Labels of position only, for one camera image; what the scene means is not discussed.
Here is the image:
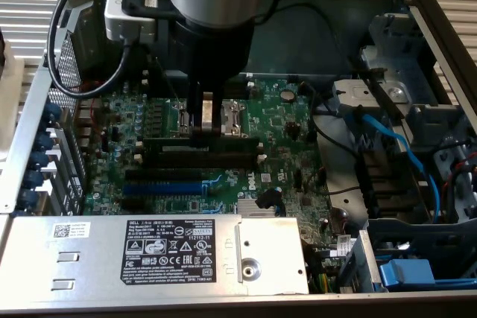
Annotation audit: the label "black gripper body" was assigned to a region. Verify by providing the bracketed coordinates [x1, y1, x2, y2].
[170, 16, 258, 92]

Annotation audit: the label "dark RAM stick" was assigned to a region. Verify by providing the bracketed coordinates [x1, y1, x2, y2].
[143, 136, 261, 154]

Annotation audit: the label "black RAM slot white latches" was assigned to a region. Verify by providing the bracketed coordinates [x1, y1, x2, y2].
[143, 69, 250, 87]
[133, 151, 267, 169]
[143, 78, 256, 100]

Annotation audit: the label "metal CPU socket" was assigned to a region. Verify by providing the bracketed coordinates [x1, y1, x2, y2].
[174, 98, 250, 139]

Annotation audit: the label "green motherboard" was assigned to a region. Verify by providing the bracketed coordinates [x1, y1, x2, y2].
[76, 77, 336, 259]

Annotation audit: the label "long black expansion slot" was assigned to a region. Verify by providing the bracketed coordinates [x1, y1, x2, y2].
[124, 168, 203, 184]

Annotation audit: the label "blue expansion slot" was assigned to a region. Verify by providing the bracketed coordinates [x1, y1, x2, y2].
[121, 182, 205, 196]

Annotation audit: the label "black plug on motherboard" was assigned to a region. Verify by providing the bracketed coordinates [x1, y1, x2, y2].
[256, 187, 285, 210]

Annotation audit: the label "silver chipset heatsink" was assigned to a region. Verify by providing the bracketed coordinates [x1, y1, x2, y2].
[237, 198, 287, 218]

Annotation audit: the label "grey metal PC case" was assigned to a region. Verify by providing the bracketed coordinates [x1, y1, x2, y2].
[0, 0, 477, 314]

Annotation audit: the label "short black expansion slot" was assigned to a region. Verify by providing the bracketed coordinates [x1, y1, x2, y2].
[121, 197, 147, 212]

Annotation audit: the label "blue card retainer row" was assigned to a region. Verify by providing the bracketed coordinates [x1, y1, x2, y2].
[18, 101, 63, 214]

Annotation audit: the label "silver power supply with label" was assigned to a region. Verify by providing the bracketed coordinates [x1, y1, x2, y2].
[0, 214, 310, 299]

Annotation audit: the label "grey metal disk bay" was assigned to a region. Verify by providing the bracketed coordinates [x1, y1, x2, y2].
[332, 12, 477, 222]

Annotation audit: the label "beige parts rack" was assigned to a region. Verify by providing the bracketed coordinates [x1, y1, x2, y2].
[0, 48, 26, 170]

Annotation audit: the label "black ribbed plastic shroud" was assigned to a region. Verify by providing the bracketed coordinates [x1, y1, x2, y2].
[356, 148, 435, 220]

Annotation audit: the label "blue plastic latch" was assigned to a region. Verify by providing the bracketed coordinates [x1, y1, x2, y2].
[378, 258, 437, 291]

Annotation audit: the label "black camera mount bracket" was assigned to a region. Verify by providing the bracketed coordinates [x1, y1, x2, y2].
[121, 0, 180, 22]

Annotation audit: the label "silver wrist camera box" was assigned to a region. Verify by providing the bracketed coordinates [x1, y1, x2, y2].
[104, 0, 157, 44]

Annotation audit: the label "thin red wire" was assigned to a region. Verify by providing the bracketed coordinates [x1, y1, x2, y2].
[80, 79, 113, 136]

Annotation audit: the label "thin black wire with plug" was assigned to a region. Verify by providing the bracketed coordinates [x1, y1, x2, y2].
[260, 1, 358, 73]

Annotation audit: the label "black curved thin wire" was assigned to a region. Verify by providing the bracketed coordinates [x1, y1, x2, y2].
[297, 81, 361, 159]

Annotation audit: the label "black camera cable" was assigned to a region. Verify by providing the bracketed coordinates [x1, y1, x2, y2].
[47, 0, 131, 100]

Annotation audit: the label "thick black sleeved wire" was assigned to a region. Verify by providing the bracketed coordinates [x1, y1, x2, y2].
[350, 55, 406, 120]

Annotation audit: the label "blue flat data wire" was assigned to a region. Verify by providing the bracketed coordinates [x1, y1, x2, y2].
[344, 104, 443, 220]

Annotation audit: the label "yellow green wire bundle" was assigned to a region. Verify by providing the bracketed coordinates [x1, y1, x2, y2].
[311, 268, 336, 293]

